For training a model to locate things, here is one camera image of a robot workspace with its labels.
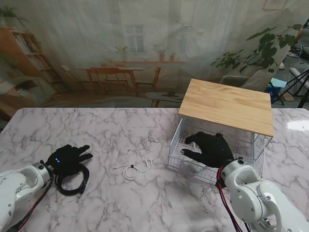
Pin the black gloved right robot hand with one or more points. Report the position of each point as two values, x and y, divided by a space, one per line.
212 149

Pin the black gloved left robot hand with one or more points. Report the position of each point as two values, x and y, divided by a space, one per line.
67 159

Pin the white mesh drawer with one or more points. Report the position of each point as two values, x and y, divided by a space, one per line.
178 157

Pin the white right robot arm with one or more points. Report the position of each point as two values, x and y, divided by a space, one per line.
256 200

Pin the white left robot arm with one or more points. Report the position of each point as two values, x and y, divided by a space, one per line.
17 191

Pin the blue storage crate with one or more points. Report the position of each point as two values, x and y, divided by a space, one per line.
272 91

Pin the black tripod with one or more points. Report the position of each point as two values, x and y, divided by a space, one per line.
303 97

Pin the printed cafe scene backdrop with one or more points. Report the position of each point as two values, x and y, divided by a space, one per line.
96 48

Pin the person in background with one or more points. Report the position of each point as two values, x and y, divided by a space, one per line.
301 36

